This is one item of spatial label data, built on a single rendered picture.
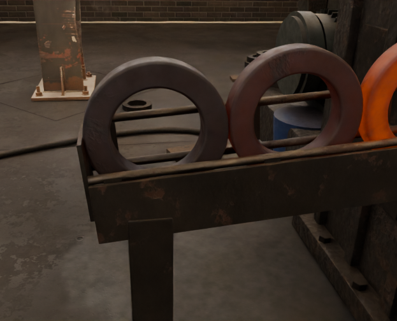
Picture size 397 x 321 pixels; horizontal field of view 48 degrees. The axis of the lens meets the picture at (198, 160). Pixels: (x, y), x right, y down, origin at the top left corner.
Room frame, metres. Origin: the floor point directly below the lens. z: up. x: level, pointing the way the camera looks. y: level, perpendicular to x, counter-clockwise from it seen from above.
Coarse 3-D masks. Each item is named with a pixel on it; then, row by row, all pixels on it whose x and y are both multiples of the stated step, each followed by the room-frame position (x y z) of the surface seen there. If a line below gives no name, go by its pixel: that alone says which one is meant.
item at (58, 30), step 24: (48, 0) 2.92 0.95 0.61; (72, 0) 2.94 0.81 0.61; (48, 24) 2.92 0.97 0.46; (72, 24) 2.93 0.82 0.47; (48, 48) 2.92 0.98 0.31; (72, 48) 2.94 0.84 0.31; (48, 72) 2.91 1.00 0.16; (72, 72) 2.94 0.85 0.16; (48, 96) 2.81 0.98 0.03; (72, 96) 2.83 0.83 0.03
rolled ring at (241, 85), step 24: (288, 48) 0.56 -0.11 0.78; (312, 48) 0.56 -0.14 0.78; (264, 72) 0.55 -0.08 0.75; (288, 72) 0.56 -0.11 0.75; (312, 72) 0.56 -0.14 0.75; (336, 72) 0.57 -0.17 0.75; (240, 96) 0.55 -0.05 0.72; (336, 96) 0.58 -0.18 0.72; (360, 96) 0.58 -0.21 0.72; (240, 120) 0.55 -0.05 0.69; (336, 120) 0.58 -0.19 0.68; (360, 120) 0.58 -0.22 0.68; (240, 144) 0.55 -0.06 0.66; (312, 144) 0.59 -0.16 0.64; (336, 144) 0.57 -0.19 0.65
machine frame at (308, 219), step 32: (352, 0) 1.26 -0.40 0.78; (384, 0) 1.17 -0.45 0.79; (352, 32) 1.26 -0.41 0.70; (384, 32) 1.12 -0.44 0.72; (352, 64) 1.26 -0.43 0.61; (320, 224) 1.26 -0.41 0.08; (352, 224) 1.07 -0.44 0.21; (384, 224) 0.98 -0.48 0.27; (320, 256) 1.15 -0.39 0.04; (352, 256) 1.04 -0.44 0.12; (384, 256) 0.95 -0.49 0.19; (352, 288) 0.97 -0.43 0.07; (384, 288) 0.88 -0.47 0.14; (384, 320) 0.85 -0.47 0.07
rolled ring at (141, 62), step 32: (128, 64) 0.54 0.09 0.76; (160, 64) 0.53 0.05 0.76; (96, 96) 0.52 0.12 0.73; (128, 96) 0.52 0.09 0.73; (192, 96) 0.54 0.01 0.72; (96, 128) 0.51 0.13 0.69; (224, 128) 0.54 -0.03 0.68; (96, 160) 0.51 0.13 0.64; (128, 160) 0.55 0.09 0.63; (192, 160) 0.54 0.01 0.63
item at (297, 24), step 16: (288, 16) 2.05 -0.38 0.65; (304, 16) 1.90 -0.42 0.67; (320, 16) 1.94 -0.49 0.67; (336, 16) 1.93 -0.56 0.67; (288, 32) 1.98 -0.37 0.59; (304, 32) 1.84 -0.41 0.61; (320, 32) 1.83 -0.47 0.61; (288, 80) 1.92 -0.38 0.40; (304, 80) 1.80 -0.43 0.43; (320, 80) 1.79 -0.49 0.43; (272, 112) 1.96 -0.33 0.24; (272, 128) 1.93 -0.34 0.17
